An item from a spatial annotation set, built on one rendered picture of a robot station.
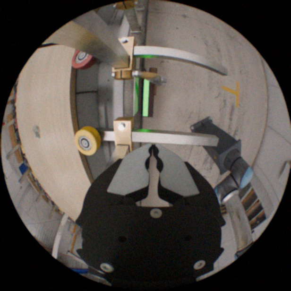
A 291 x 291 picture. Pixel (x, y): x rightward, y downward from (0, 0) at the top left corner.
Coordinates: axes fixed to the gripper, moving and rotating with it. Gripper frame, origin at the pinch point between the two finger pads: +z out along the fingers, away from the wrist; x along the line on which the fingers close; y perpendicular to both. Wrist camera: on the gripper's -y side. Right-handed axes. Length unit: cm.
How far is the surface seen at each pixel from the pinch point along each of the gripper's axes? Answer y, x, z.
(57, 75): -16.3, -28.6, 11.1
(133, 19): -38.2, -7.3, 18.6
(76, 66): -15.8, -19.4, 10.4
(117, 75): -11.3, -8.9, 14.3
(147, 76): -8.9, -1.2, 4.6
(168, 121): 22, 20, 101
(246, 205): 182, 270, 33
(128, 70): -12.4, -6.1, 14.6
